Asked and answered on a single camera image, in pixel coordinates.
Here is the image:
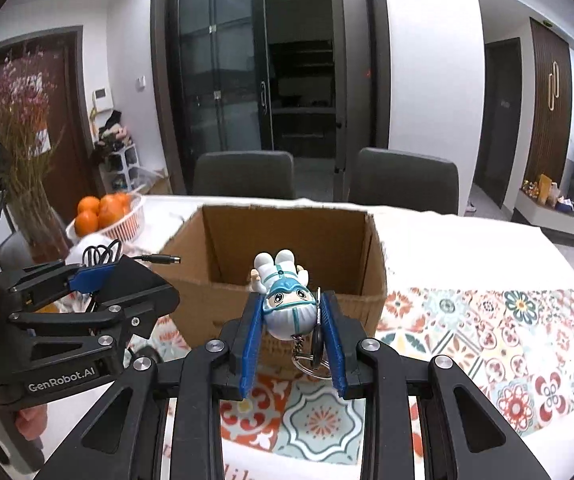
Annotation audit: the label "brown cardboard box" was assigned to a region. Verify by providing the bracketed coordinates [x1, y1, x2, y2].
[154, 203, 388, 368]

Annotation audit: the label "person's left hand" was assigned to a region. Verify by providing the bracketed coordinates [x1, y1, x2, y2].
[0, 400, 49, 443]

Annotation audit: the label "white shelf rack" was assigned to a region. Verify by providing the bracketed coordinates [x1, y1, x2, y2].
[94, 145, 140, 193]

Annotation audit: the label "light grey dining chair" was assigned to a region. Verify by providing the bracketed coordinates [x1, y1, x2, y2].
[0, 230, 33, 273]

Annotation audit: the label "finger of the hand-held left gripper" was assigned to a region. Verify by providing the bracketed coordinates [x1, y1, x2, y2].
[8, 255, 180, 361]
[0, 259, 124, 311]

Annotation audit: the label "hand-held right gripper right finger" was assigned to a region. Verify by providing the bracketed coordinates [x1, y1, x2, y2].
[317, 292, 558, 480]

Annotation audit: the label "grey refrigerator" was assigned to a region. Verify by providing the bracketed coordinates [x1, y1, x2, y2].
[330, 0, 373, 201]

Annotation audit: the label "dark hallway door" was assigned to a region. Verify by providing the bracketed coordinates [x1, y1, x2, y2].
[474, 40, 522, 206]

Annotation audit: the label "white figurine keychain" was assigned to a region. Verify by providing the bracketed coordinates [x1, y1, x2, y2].
[250, 249, 334, 379]

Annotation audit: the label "black power adapter with cable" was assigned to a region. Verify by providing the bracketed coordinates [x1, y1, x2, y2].
[81, 239, 183, 267]

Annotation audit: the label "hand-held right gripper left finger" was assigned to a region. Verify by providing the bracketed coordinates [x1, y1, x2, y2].
[32, 290, 268, 480]

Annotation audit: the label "dark grey dining chair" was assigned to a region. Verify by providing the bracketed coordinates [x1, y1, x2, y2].
[193, 151, 295, 199]
[349, 147, 460, 216]

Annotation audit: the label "dark wooden door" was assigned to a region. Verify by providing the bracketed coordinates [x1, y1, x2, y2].
[0, 27, 98, 211]

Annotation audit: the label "black sliding glass door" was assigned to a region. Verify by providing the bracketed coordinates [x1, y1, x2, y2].
[151, 0, 390, 196]

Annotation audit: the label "white fruit basket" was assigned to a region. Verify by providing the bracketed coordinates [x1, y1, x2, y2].
[66, 192, 147, 242]

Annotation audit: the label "glass vase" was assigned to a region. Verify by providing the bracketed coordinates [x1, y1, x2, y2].
[4, 180, 73, 261]

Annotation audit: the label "white television cabinet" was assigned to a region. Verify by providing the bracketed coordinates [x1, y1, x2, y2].
[512, 187, 574, 246]

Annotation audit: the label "dried pink flowers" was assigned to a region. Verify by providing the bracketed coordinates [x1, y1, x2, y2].
[0, 47, 65, 201]

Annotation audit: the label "slatted wooden cabinet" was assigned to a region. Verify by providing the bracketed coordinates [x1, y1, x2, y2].
[524, 17, 572, 196]

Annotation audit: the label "patterned table runner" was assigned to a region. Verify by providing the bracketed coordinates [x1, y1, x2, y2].
[147, 287, 574, 466]

